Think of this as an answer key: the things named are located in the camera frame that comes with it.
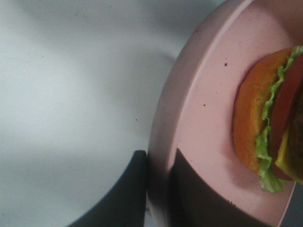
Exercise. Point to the burger with lettuce and tomato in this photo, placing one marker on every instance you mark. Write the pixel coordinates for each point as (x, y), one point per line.
(267, 125)

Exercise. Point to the pink plate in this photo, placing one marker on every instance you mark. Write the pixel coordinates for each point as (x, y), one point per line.
(195, 108)

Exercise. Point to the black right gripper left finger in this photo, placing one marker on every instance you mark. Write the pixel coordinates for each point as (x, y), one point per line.
(124, 205)

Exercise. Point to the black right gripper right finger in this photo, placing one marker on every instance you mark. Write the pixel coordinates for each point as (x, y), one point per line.
(228, 198)

